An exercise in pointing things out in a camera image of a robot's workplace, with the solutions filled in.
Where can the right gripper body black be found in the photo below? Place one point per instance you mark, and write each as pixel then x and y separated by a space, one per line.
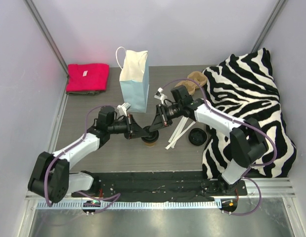
pixel 161 115

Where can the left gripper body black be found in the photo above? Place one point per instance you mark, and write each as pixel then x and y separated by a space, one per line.
pixel 129 126

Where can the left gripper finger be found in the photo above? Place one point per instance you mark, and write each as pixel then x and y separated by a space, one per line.
pixel 134 125
pixel 140 134

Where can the black coffee cup lid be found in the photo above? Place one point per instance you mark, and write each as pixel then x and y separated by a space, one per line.
pixel 151 136

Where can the brown paper coffee cup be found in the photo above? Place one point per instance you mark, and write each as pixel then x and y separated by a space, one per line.
pixel 149 143

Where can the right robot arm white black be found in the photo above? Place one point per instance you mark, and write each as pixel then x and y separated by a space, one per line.
pixel 247 142

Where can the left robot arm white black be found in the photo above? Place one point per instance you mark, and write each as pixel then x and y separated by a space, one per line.
pixel 51 177

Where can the white wrapped straw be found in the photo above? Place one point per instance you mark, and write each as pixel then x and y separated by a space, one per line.
pixel 178 128
pixel 178 133

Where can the stack of black lids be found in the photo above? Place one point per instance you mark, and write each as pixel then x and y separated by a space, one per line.
pixel 197 136

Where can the brown cardboard cup carrier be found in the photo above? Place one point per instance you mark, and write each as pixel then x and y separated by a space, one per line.
pixel 196 76

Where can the light blue paper bag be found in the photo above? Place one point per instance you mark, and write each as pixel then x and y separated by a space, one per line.
pixel 134 78

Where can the olive cloth under red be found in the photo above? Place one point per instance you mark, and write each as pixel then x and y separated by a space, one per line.
pixel 87 93

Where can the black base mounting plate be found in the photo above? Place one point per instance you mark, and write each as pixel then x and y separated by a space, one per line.
pixel 172 186

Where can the red folded cloth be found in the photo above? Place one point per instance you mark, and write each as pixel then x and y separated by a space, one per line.
pixel 87 77

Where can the zebra pattern blanket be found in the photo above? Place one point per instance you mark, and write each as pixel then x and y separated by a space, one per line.
pixel 244 87

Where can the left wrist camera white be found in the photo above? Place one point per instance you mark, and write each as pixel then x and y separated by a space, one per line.
pixel 123 109

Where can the white slotted cable duct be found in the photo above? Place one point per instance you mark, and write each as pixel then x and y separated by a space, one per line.
pixel 86 204

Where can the aluminium frame rail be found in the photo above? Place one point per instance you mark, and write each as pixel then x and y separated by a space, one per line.
pixel 270 188

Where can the right corner metal post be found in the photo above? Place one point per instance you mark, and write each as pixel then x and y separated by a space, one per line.
pixel 276 11

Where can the corner metal post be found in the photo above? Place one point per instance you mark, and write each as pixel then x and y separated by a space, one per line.
pixel 45 32
pixel 276 11

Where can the left corner metal post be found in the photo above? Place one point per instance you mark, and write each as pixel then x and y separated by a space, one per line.
pixel 45 32

